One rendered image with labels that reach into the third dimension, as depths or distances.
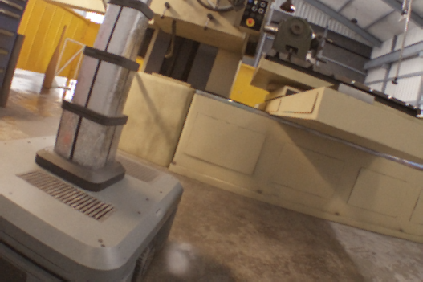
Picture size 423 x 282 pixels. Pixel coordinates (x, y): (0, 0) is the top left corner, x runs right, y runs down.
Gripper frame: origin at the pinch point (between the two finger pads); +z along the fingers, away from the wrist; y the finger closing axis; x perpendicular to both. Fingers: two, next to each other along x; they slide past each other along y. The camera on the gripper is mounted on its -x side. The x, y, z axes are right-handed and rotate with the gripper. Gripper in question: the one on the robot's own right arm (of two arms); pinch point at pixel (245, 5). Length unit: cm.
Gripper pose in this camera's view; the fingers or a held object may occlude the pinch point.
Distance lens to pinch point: 138.4
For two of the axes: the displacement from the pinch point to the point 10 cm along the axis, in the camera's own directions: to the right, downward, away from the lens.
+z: -2.2, 8.3, 5.2
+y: -9.4, -3.2, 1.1
